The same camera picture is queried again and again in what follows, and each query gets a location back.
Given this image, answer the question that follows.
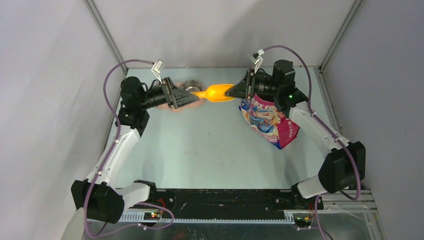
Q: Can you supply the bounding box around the left aluminium frame post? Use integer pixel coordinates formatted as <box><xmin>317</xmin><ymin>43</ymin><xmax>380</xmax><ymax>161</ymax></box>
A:
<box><xmin>83</xmin><ymin>0</ymin><xmax>124</xmax><ymax>63</ymax></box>

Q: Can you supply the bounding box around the yellow plastic scoop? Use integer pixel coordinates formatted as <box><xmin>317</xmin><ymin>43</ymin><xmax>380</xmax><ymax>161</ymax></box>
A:
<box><xmin>191</xmin><ymin>83</ymin><xmax>235</xmax><ymax>103</ymax></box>

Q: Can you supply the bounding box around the colourful cat food bag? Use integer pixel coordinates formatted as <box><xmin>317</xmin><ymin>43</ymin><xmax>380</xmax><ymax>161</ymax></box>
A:
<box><xmin>239</xmin><ymin>94</ymin><xmax>300</xmax><ymax>150</ymax></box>

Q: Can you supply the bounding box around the right aluminium frame post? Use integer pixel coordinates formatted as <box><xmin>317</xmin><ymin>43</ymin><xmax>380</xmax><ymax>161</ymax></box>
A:
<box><xmin>319</xmin><ymin>0</ymin><xmax>363</xmax><ymax>75</ymax></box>

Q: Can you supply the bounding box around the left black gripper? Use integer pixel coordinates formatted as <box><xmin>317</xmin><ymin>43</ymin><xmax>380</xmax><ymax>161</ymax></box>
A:
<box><xmin>139</xmin><ymin>77</ymin><xmax>199</xmax><ymax>110</ymax></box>

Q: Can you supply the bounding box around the aluminium frame post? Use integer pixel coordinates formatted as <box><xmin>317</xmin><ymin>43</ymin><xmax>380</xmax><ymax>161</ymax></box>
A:
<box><xmin>83</xmin><ymin>0</ymin><xmax>124</xmax><ymax>63</ymax></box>
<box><xmin>319</xmin><ymin>0</ymin><xmax>363</xmax><ymax>75</ymax></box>

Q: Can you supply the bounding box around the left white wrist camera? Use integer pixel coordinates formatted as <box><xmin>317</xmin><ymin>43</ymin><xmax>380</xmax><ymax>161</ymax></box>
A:
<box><xmin>151</xmin><ymin>59</ymin><xmax>165</xmax><ymax>83</ymax></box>

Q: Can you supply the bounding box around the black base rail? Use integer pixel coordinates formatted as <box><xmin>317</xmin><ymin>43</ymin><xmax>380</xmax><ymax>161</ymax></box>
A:
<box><xmin>148</xmin><ymin>188</ymin><xmax>324</xmax><ymax>220</ymax></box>

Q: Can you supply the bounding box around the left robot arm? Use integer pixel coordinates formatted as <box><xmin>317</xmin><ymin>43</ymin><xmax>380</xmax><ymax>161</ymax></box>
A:
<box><xmin>71</xmin><ymin>76</ymin><xmax>200</xmax><ymax>224</ymax></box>

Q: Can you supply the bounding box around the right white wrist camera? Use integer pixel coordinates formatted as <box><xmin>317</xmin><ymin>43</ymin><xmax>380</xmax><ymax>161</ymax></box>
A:
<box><xmin>248</xmin><ymin>49</ymin><xmax>265</xmax><ymax>73</ymax></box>

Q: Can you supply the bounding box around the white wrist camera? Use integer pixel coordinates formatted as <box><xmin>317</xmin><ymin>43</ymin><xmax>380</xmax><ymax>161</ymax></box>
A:
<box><xmin>151</xmin><ymin>59</ymin><xmax>165</xmax><ymax>83</ymax></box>
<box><xmin>248</xmin><ymin>49</ymin><xmax>265</xmax><ymax>73</ymax></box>

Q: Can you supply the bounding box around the white cable duct strip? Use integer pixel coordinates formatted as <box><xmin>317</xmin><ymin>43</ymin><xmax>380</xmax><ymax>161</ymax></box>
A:
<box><xmin>118</xmin><ymin>211</ymin><xmax>295</xmax><ymax>224</ymax></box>

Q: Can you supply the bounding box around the pink double pet bowl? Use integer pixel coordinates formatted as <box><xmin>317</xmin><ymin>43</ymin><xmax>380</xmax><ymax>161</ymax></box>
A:
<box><xmin>155</xmin><ymin>79</ymin><xmax>206</xmax><ymax>114</ymax></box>

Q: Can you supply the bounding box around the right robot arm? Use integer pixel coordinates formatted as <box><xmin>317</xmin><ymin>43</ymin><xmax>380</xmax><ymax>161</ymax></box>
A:
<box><xmin>225</xmin><ymin>59</ymin><xmax>366</xmax><ymax>209</ymax></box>

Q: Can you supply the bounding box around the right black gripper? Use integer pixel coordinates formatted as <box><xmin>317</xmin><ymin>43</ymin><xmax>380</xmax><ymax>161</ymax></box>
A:
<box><xmin>225</xmin><ymin>69</ymin><xmax>281</xmax><ymax>101</ymax></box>

